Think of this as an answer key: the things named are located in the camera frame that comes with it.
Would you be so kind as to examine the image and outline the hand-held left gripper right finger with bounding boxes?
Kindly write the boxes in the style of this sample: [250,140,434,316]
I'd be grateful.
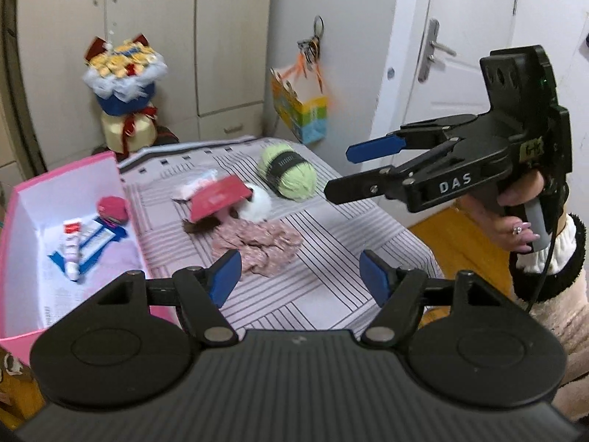
[359,249,500,346]

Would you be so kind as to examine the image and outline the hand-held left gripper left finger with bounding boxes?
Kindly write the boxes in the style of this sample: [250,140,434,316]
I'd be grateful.
[94,249,242,346]

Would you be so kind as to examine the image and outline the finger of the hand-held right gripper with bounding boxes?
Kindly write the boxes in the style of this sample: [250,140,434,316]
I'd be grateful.
[324,137,465,206]
[346,114,482,165]

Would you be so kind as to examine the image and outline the pink floral scrunchie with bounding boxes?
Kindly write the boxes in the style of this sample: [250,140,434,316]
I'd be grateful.
[212,218,304,279]

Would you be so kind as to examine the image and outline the brown fluffy hair tie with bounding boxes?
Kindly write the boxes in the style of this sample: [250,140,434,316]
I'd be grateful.
[181,218,219,236]

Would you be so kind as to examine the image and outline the green yarn ball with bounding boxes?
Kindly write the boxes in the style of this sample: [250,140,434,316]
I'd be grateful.
[258,144,317,201]

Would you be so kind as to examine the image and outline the white panda plush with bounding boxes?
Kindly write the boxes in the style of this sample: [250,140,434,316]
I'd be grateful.
[232,183,274,222]

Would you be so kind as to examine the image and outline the pink pompom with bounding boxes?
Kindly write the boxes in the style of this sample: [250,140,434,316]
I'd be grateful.
[96,196,128,222]

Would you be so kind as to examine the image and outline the white cream tube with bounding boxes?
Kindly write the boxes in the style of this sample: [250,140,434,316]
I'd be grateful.
[63,221,87,283]

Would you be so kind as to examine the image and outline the pink cardboard box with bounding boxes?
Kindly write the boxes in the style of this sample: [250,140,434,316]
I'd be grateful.
[0,151,180,355]

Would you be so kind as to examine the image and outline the person's right forearm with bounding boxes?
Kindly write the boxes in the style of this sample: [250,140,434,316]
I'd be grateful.
[508,214,589,383]

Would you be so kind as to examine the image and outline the person's right hand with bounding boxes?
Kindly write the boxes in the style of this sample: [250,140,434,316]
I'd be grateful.
[460,170,553,255]

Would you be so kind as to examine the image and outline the striped tablecloth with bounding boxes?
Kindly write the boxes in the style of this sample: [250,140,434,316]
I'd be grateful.
[115,136,445,332]

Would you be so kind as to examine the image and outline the white door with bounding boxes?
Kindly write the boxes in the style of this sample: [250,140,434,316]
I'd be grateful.
[368,0,523,185]

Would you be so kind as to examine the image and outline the colourful paper gift bag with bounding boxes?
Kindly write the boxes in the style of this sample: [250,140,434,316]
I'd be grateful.
[271,68,329,145]

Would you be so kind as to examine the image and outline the red card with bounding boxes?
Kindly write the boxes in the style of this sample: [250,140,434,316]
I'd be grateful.
[188,176,251,222]

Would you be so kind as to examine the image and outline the white pink packet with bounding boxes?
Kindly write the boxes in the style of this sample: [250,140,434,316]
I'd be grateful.
[171,169,218,201]

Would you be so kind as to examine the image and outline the hanging key bundle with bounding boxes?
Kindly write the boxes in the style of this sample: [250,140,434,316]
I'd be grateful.
[297,16,325,74]

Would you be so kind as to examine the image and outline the printed paper sheet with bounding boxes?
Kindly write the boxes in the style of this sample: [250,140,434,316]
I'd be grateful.
[41,239,148,332]

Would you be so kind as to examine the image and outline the yellow flower bouquet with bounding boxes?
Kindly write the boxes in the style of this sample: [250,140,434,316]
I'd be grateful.
[83,32,169,155]

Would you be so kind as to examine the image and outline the beige wardrobe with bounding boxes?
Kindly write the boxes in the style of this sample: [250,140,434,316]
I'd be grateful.
[0,0,277,180]

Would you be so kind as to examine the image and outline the metal door handle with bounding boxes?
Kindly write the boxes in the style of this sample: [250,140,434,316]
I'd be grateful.
[418,18,457,84]

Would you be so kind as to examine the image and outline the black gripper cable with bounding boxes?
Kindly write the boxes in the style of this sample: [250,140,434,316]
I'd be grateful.
[527,207,568,314]

